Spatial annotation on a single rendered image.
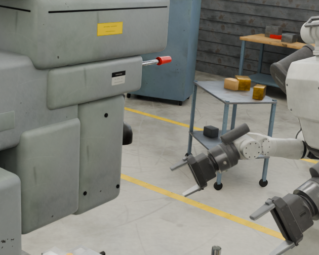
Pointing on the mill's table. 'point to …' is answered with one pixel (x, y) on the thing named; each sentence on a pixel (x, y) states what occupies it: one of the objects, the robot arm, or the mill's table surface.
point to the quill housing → (100, 151)
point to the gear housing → (92, 81)
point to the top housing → (78, 29)
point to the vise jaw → (55, 251)
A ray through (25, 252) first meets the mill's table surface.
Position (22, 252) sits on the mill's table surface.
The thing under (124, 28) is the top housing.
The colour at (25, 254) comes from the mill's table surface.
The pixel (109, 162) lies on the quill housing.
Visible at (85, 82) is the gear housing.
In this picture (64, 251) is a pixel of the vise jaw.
